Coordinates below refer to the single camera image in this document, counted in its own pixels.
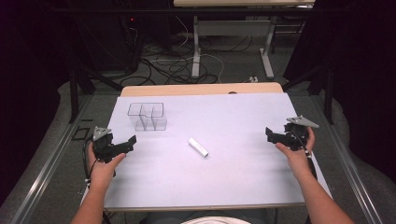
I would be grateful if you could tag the person's right hand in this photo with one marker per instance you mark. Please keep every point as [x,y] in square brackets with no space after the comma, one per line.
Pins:
[297,158]

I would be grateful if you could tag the white power strip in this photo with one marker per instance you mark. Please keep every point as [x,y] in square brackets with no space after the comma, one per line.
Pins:
[253,79]

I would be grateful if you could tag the person's left hand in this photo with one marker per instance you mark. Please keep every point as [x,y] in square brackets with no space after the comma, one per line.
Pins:
[101,172]

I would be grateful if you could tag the wooden table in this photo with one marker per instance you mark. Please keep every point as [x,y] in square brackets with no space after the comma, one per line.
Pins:
[186,89]

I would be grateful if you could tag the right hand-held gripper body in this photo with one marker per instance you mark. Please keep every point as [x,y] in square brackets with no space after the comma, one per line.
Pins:
[297,135]

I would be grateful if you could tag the black computer tower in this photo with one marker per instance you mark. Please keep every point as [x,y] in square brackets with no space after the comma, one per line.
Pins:
[115,43]

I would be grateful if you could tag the clear plastic organizer box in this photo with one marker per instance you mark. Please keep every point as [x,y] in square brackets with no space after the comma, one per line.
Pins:
[147,116]

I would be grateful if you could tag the white rectangular stick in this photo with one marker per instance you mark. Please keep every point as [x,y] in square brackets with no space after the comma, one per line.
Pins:
[198,147]

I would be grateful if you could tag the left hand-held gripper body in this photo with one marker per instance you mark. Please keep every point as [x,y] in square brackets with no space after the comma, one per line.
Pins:
[104,146]

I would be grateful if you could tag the white table mat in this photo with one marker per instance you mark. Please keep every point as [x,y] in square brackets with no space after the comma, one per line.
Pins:
[211,124]

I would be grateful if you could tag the white desk frame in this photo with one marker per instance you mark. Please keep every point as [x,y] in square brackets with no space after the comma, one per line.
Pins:
[230,29]

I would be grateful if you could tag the black metal stand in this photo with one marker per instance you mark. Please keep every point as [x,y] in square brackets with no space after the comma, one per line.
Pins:
[323,90]
[77,90]

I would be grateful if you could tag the person's white shirt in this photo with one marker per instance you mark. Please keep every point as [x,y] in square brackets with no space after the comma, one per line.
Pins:
[214,220]

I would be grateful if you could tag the aluminium rail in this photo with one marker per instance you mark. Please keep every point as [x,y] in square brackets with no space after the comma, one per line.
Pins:
[351,168]
[40,174]

